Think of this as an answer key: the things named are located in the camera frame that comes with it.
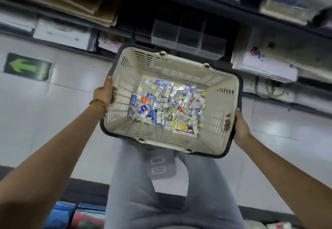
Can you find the person's right hand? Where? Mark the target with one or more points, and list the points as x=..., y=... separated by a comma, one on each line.
x=241, y=131

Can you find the person's left hand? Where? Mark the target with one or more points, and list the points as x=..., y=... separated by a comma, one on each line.
x=103, y=95

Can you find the beige plastic shopping basket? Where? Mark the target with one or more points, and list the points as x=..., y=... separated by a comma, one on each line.
x=223, y=122

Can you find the pile of mixed packaged erasers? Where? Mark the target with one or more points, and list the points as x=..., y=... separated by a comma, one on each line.
x=168, y=106

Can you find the clear plastic divided tray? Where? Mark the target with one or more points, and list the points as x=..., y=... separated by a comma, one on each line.
x=186, y=39

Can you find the person's right forearm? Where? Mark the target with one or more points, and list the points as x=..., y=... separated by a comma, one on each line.
x=290, y=184

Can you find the person's left forearm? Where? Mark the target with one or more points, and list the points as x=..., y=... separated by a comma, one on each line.
x=46, y=164

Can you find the white poster paper stack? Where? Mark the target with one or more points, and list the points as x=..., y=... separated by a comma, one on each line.
x=264, y=62

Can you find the spiral sketch pad stack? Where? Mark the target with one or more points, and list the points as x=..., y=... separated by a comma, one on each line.
x=62, y=35

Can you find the dark metal shelf unit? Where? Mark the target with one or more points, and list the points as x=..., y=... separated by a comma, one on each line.
x=145, y=10

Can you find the red patterned packet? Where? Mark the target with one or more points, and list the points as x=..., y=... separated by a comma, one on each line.
x=88, y=218

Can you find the blue packet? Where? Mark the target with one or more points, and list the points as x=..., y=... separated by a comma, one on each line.
x=61, y=215

